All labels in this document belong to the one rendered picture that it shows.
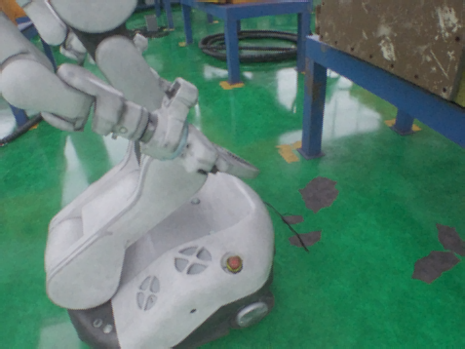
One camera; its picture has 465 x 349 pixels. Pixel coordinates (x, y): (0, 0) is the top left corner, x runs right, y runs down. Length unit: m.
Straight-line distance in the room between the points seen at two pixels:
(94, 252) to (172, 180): 0.26
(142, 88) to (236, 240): 0.43
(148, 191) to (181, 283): 0.23
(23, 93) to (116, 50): 0.25
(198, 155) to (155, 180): 0.22
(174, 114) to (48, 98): 0.18
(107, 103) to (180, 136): 0.13
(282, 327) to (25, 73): 0.97
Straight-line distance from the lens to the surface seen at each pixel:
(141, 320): 0.85
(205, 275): 0.77
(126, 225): 0.79
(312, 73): 1.58
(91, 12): 0.60
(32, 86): 0.46
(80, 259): 0.84
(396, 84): 1.14
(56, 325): 1.30
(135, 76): 0.68
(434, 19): 0.95
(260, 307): 0.99
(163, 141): 0.50
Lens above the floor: 0.98
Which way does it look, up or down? 36 degrees down
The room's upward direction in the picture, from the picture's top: 5 degrees counter-clockwise
